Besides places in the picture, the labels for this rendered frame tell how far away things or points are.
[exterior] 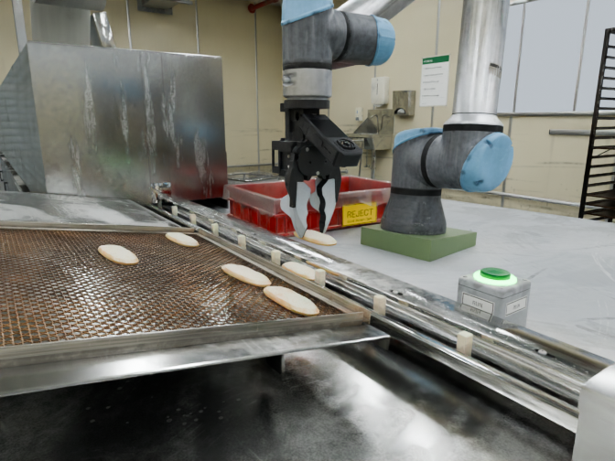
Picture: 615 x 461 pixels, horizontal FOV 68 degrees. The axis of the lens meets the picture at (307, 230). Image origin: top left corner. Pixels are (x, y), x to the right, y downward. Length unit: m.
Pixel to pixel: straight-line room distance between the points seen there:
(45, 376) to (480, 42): 0.87
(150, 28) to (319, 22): 7.50
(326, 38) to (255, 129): 8.07
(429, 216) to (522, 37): 4.72
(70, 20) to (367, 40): 1.84
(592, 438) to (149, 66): 1.32
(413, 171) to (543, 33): 4.62
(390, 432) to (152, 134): 1.15
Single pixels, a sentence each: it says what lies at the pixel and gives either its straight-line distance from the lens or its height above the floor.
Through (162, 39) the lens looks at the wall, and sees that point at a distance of 8.20.
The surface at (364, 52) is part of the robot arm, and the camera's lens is 0.77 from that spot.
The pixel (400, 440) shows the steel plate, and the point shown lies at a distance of 0.47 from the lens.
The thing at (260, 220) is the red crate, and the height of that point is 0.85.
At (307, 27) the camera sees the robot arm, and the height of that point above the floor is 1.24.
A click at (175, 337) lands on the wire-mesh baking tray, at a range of 0.40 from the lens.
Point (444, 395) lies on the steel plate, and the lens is 0.54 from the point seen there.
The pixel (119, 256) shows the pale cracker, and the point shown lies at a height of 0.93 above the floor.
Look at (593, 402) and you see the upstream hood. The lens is 0.41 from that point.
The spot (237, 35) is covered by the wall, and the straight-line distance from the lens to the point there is 8.74.
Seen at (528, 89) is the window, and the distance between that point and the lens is 5.56.
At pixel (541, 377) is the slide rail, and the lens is 0.55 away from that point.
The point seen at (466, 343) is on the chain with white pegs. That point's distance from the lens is 0.56.
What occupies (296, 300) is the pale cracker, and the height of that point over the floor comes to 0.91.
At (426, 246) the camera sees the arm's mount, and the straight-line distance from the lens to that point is 0.98.
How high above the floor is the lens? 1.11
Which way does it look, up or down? 14 degrees down
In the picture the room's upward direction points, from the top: straight up
